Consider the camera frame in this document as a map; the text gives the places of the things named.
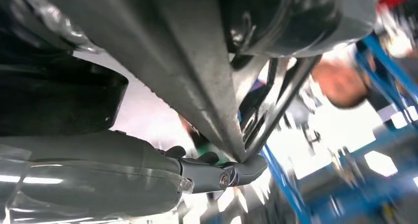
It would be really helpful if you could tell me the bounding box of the seated person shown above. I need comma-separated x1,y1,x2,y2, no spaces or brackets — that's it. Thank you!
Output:
177,42,392,158

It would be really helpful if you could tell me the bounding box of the blue storage rack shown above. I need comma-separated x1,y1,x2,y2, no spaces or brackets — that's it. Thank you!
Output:
261,33,418,224

